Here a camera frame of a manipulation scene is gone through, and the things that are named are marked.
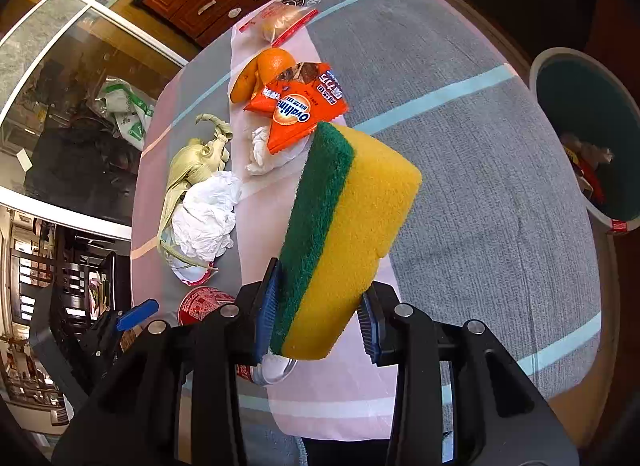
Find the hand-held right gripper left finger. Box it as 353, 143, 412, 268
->
52, 258, 281, 466

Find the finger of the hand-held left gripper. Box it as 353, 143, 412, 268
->
80, 299, 160, 367

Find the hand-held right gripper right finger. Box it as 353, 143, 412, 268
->
356, 282, 581, 466

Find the large white tissue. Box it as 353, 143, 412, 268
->
172, 171, 244, 261

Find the yellow green sponge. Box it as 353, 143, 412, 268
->
269, 122, 422, 361

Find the small white tissue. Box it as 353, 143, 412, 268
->
244, 125, 302, 177

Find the pale green corn husk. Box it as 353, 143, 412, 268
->
156, 113, 234, 271

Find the orange snack packet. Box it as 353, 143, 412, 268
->
244, 62, 349, 155

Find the orange peel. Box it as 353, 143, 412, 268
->
229, 48, 297, 104

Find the red plastic bag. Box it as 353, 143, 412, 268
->
561, 133, 610, 204

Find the teal bin with grey rim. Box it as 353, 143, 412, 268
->
529, 47, 640, 237

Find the red soda can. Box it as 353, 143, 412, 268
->
177, 287, 297, 387

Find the green white plastic bag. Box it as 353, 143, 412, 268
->
87, 78, 156, 151

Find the glass sliding door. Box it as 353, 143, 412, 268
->
0, 0, 192, 243

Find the clear bread bag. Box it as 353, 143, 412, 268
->
239, 0, 319, 44

